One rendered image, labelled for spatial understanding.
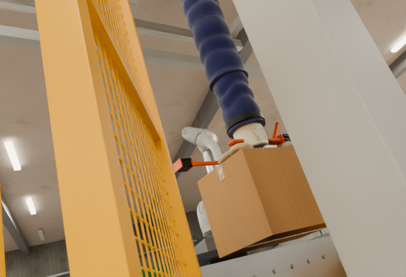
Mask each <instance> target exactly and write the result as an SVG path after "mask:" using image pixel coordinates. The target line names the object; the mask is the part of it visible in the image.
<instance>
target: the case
mask: <svg viewBox="0 0 406 277"><path fill-rule="evenodd" d="M197 184H198V187H199V191H200V193H201V197H202V201H203V204H204V207H205V211H206V214H207V218H208V221H209V224H210V228H211V231H212V234H213V238H214V241H215V245H216V248H217V252H218V254H219V258H224V257H228V256H232V255H237V254H240V253H244V252H249V251H252V250H256V249H261V248H263V247H268V246H272V245H275V244H280V243H284V242H287V241H292V240H296V239H299V238H302V237H304V236H307V235H310V234H312V233H314V232H317V231H319V230H322V229H325V228H326V224H325V222H324V219H323V217H322V214H321V212H320V210H319V207H318V205H317V202H316V200H315V198H314V195H313V193H312V191H311V188H310V185H309V183H308V181H307V178H306V176H305V173H304V171H303V169H302V166H301V164H300V162H299V159H298V157H297V154H296V152H295V149H294V147H276V148H242V149H240V150H239V151H237V152H236V153H235V154H234V155H232V156H231V157H230V158H229V159H227V160H226V161H224V162H223V163H222V164H221V165H219V166H218V167H217V168H215V169H214V170H212V171H211V172H210V173H209V174H207V175H206V176H205V177H203V178H202V179H200V180H199V181H198V182H197Z"/></svg>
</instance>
